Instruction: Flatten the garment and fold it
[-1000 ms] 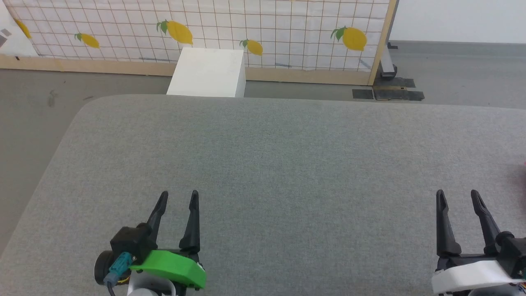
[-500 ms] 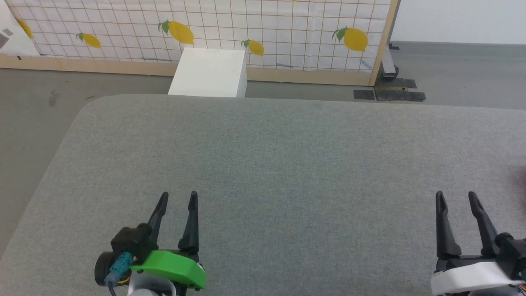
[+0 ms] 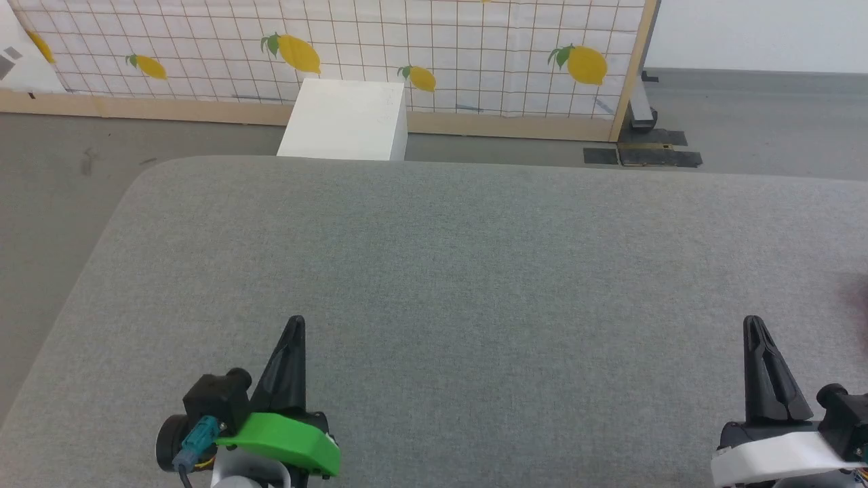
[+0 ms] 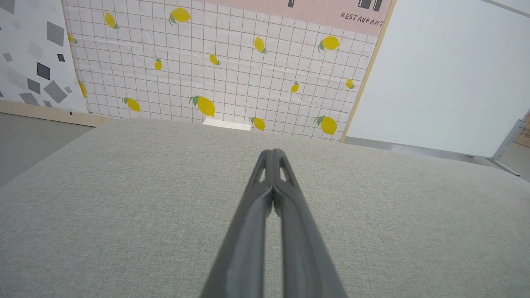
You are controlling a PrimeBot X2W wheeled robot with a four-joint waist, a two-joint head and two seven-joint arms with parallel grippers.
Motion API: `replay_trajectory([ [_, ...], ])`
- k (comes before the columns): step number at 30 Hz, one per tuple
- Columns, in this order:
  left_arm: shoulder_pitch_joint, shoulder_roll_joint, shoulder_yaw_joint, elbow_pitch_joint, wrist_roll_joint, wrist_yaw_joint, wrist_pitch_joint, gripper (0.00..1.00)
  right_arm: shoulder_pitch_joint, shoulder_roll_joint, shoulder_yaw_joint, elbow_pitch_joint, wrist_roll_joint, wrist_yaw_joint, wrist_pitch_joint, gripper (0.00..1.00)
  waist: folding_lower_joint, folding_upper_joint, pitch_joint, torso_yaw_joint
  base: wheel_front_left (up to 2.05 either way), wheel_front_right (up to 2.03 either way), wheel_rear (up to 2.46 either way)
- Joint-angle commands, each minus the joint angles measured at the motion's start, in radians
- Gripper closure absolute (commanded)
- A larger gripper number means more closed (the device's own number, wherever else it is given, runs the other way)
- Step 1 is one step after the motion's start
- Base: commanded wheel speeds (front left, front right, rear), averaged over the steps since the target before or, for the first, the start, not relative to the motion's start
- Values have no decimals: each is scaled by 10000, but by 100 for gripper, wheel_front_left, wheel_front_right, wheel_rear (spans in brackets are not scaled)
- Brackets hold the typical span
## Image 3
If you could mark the grey metal partition foot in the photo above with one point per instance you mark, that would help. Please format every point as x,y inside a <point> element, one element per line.
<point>641,112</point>

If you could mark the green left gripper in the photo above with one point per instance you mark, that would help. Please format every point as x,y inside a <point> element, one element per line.
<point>291,440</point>

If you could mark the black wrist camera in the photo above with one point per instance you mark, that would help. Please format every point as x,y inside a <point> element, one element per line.
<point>217,400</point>
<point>847,413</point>

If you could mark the white board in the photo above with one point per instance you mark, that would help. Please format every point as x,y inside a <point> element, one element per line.
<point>24,68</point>

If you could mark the wide black floor tape strip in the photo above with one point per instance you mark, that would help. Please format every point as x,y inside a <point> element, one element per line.
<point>661,158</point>

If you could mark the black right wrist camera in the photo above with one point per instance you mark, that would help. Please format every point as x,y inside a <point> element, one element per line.
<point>847,413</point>

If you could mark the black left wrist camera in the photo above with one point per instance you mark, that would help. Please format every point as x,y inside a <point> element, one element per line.
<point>217,400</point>

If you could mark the white box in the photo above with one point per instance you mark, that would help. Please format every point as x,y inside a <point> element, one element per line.
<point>346,122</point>

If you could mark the small black floor tape patch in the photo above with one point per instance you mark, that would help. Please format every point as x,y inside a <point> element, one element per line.
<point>601,156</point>

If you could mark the grey fabric sofa cushion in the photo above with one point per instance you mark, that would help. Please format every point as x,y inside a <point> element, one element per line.
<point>475,285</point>

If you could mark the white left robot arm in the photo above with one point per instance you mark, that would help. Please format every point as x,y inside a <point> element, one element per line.
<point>237,472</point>

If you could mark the lemon print grid sheet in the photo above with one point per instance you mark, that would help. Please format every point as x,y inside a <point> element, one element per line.
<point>441,41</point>

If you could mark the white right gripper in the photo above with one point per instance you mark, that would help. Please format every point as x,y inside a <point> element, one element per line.
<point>773,457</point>

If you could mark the narrow black floor tape strip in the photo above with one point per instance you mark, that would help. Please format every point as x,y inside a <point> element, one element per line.
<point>654,137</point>

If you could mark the lemon-patterned grid partition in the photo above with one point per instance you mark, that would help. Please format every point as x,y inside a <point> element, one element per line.
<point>169,112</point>

